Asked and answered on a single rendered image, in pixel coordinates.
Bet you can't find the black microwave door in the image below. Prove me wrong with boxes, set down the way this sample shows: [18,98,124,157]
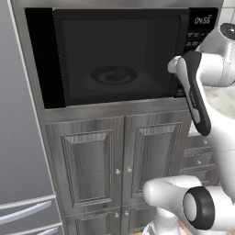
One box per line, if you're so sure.
[52,8,191,106]

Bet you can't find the dark round plate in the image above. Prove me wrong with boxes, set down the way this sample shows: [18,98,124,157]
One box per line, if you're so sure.
[89,65,139,85]

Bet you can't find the grey wooden tall cabinet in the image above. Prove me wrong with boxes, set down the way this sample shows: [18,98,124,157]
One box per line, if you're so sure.
[8,0,225,235]

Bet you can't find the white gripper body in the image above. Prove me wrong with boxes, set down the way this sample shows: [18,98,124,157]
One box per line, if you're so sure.
[167,55,182,74]

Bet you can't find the grey fridge handle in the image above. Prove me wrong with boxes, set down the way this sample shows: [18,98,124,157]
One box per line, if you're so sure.
[0,222,64,235]
[0,200,53,226]

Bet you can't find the black microwave oven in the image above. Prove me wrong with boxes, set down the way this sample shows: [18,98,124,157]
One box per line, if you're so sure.
[24,6,220,110]

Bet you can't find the grey steel fridge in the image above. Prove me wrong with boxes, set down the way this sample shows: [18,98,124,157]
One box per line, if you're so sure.
[0,0,66,235]

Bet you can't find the grey wooden cupboard door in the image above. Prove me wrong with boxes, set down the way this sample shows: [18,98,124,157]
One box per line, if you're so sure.
[64,207,122,235]
[120,201,158,235]
[45,116,126,217]
[121,110,193,207]

